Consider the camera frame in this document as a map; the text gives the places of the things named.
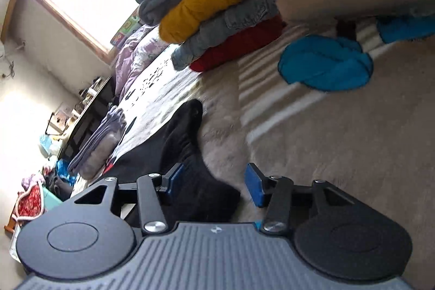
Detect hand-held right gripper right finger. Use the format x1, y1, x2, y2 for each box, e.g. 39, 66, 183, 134
245, 163, 362, 236

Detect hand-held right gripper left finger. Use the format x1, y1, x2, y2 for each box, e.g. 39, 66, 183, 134
74, 163, 186, 235

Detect black garment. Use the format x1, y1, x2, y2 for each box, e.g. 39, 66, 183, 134
106, 99, 241, 229

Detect purple grey folded clothes stack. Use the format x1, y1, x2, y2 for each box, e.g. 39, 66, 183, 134
67, 106, 126, 180

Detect white black patterned blanket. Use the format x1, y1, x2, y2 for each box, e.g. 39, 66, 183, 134
102, 45, 204, 171

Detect beige striped bed sheet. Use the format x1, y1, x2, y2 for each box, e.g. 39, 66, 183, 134
190, 15, 435, 263

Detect black side table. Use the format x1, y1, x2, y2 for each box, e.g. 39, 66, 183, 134
57, 77, 115, 161

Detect blue plastic bag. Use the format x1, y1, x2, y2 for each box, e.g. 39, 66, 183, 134
54, 159, 79, 187

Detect lilac floral pillow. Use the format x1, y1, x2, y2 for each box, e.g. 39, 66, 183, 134
114, 24, 169, 105

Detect red folded garment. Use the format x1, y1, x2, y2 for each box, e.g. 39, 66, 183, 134
189, 15, 287, 72

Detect blue knotted cloth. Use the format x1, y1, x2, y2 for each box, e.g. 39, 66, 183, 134
278, 36, 374, 92

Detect red floral bag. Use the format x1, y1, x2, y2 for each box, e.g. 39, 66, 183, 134
16, 183, 46, 221

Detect colourful boxes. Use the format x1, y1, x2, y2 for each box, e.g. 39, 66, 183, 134
111, 15, 142, 46

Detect grey denim folded garment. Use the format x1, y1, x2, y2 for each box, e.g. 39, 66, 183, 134
171, 0, 281, 70

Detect yellow folded garment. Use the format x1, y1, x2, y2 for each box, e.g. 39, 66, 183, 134
159, 0, 268, 43

